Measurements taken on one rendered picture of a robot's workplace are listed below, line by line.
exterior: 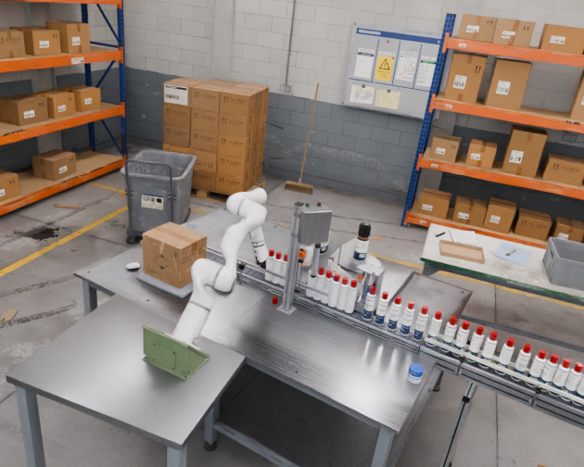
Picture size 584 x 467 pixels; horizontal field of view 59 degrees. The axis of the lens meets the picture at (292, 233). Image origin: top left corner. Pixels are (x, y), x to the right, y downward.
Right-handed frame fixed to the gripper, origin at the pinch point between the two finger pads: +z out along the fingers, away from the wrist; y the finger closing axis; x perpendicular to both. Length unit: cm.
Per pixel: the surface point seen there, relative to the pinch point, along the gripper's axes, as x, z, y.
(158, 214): 197, -12, 107
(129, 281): 63, -11, -51
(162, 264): 42, -18, -41
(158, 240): 40, -33, -41
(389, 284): -62, 29, 46
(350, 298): -58, 17, -3
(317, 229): -50, -28, -11
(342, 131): 134, -38, 415
